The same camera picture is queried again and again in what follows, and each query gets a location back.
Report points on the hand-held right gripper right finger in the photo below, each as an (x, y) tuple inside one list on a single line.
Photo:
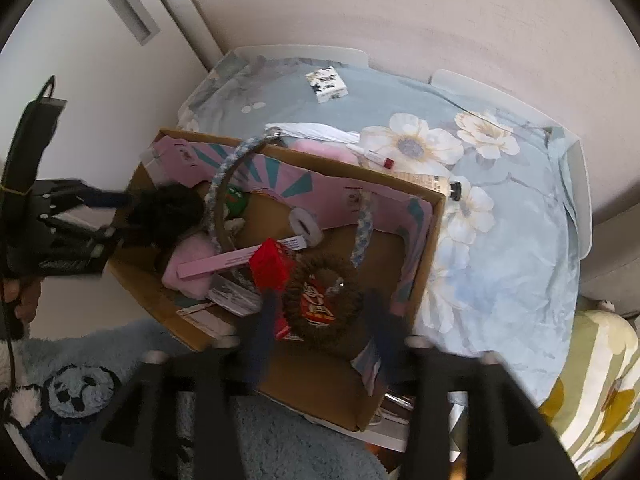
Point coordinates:
[(386, 332)]

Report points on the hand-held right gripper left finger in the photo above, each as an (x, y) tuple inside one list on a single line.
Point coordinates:
[(262, 332)]

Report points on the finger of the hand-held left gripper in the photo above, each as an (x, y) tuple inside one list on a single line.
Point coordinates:
[(107, 198), (107, 237)]

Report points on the brown bear plush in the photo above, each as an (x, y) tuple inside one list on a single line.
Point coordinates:
[(300, 310)]

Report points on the black fluffy scrunchie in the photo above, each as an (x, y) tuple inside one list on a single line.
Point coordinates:
[(165, 215)]

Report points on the cardboard box with pink flaps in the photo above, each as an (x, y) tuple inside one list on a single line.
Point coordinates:
[(310, 380)]

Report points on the red box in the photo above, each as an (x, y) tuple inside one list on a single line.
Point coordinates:
[(270, 265)]

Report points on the pink stick tube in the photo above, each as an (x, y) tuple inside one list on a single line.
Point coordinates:
[(225, 261)]

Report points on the pink plush cloth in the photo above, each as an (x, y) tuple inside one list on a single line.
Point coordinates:
[(192, 285)]

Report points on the blue braided headband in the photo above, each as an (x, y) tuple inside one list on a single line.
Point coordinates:
[(215, 195)]

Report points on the pink hair clip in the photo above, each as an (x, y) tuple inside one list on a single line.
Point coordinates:
[(315, 235)]

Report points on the green and white toy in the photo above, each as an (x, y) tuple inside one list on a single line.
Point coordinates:
[(235, 200)]

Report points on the person's left hand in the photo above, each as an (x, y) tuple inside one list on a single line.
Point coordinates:
[(29, 297)]

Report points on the white door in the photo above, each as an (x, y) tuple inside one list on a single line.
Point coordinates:
[(100, 85)]

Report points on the blue panda rug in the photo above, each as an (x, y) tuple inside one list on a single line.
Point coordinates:
[(300, 440)]

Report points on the blue floral tablecloth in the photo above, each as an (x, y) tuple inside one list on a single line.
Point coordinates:
[(500, 270)]

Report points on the beige tube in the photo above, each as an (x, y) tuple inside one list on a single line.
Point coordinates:
[(425, 180)]

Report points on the white tube with red cap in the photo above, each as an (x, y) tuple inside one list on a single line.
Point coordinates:
[(372, 156)]

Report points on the pink fluffy pouch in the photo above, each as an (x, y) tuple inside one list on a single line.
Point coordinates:
[(320, 151)]

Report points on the yellow striped cushion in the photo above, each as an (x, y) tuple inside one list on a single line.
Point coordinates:
[(600, 400)]

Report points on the small white patterned box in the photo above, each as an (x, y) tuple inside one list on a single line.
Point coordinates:
[(325, 82)]

